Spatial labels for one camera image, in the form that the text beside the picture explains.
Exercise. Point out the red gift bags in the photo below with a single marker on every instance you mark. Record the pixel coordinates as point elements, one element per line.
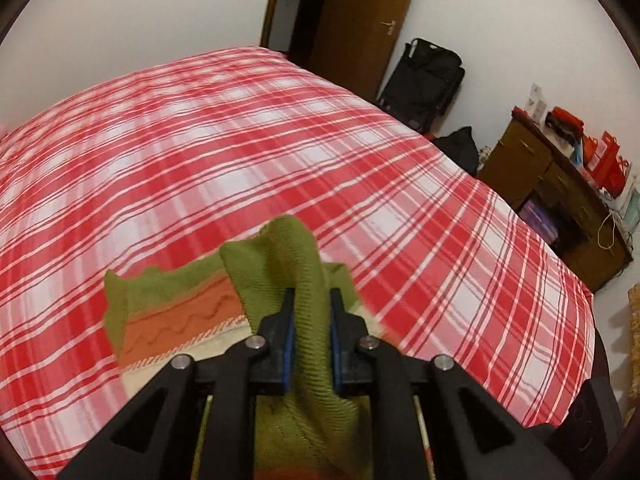
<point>605,160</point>

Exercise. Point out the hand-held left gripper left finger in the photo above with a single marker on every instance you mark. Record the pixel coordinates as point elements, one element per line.
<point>289,347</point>

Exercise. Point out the red folded cloth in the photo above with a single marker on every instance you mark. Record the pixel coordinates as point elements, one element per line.
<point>565,121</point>

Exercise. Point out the dark wooden door frame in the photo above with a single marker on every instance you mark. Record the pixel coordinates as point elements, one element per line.
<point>272,5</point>

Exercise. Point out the black bag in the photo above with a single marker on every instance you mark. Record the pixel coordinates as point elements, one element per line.
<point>457,150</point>

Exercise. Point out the black speaker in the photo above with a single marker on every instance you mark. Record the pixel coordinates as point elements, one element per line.
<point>585,430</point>

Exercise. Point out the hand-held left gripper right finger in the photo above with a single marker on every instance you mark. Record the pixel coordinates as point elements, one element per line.
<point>334,355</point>

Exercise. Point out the white box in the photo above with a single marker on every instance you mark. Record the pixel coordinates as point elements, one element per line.
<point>536,102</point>

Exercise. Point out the green knit sweater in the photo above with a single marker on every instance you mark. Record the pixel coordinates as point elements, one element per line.
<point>310,270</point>

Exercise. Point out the brown wooden door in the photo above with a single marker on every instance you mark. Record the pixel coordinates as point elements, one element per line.
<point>350,25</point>

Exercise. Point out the purple box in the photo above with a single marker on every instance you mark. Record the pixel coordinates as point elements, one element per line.
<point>540,220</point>

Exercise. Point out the black suitcase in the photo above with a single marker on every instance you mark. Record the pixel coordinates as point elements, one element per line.
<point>425,85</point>

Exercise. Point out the wooden desk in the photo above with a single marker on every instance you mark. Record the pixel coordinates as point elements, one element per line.
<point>515,155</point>

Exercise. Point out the red plaid bedsheet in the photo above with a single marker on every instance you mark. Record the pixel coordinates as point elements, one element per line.
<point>200,135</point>

